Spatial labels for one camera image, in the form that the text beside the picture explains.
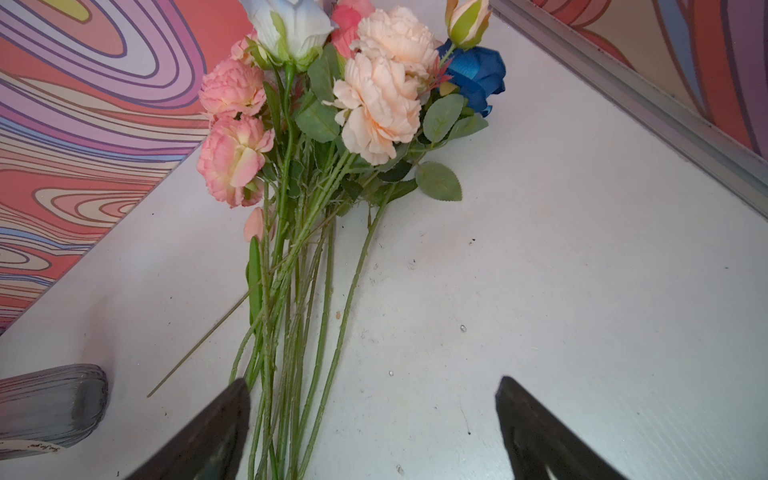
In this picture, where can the red-grey glass vase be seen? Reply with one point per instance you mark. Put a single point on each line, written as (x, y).
(52, 409)

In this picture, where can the pink carnation stem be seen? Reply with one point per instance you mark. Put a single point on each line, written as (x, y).
(235, 150)

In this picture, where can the bunch of artificial flowers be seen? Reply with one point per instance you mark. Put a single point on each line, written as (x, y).
(322, 106)

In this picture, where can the white rose stem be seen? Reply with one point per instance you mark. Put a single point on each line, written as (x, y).
(304, 170)

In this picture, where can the single pink bud stem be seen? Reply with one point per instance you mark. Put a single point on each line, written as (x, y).
(254, 233)

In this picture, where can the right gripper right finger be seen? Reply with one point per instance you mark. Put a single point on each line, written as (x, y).
(539, 445)

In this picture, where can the blue rose stem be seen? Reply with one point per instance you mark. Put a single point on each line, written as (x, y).
(477, 74)

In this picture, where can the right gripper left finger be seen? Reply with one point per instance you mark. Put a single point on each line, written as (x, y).
(210, 446)

